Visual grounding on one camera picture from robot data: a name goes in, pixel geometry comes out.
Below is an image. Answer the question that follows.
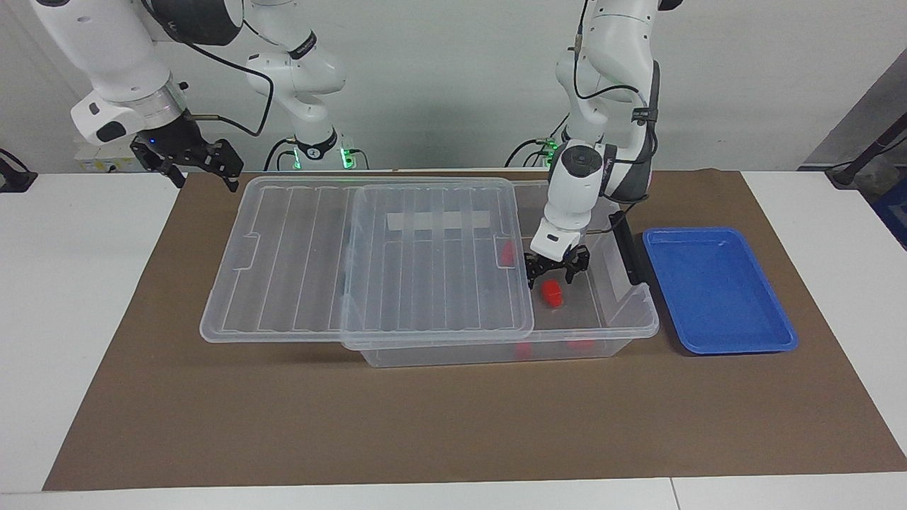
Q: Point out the blue crate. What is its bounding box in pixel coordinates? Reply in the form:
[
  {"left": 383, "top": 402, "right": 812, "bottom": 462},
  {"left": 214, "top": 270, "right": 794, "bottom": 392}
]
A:
[{"left": 873, "top": 176, "right": 907, "bottom": 250}]

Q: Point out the blue plastic tray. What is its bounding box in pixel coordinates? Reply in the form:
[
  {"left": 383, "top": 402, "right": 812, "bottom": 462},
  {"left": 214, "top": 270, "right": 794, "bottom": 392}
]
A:
[{"left": 642, "top": 227, "right": 800, "bottom": 356}]

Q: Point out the clear ribbed plastic lid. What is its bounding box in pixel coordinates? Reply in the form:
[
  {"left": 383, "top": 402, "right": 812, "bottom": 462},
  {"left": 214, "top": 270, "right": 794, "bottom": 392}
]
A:
[{"left": 199, "top": 176, "right": 535, "bottom": 351}]

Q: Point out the brown table mat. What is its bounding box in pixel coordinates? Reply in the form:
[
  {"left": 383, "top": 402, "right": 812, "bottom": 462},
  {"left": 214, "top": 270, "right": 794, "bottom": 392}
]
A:
[{"left": 43, "top": 169, "right": 907, "bottom": 492}]

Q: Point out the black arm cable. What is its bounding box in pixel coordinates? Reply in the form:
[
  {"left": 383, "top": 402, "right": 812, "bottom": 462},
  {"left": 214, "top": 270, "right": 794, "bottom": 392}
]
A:
[
  {"left": 142, "top": 0, "right": 276, "bottom": 139},
  {"left": 573, "top": 0, "right": 663, "bottom": 206}
]

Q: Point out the black clamp object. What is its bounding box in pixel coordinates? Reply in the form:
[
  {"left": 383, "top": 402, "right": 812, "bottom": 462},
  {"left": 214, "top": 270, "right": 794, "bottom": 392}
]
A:
[{"left": 0, "top": 149, "right": 38, "bottom": 193}]

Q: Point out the clear plastic storage box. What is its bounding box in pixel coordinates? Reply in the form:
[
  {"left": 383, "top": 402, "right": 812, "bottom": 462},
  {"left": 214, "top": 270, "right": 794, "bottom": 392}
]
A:
[{"left": 340, "top": 178, "right": 660, "bottom": 369}]

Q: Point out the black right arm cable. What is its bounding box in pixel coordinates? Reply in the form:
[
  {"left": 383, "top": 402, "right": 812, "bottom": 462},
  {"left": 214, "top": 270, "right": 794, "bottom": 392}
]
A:
[{"left": 142, "top": 0, "right": 276, "bottom": 139}]

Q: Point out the black base cable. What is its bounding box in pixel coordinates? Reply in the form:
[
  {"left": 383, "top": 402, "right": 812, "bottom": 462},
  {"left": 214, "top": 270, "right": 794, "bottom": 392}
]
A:
[
  {"left": 264, "top": 137, "right": 298, "bottom": 172},
  {"left": 505, "top": 120, "right": 560, "bottom": 169}
]

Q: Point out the black stand leg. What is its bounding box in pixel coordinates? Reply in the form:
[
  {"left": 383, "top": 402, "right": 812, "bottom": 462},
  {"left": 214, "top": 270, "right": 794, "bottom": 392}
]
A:
[{"left": 826, "top": 117, "right": 907, "bottom": 189}]

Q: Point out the white wall socket box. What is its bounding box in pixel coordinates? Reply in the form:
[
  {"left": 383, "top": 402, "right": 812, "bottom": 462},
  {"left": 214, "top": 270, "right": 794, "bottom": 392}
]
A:
[{"left": 74, "top": 140, "right": 135, "bottom": 173}]

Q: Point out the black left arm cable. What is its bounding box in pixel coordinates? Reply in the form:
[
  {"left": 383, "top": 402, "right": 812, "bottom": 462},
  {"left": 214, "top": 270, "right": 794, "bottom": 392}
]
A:
[{"left": 573, "top": 0, "right": 663, "bottom": 206}]

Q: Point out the black box latch handle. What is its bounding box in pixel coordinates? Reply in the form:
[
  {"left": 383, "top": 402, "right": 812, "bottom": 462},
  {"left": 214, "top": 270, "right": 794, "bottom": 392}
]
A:
[{"left": 611, "top": 210, "right": 650, "bottom": 287}]

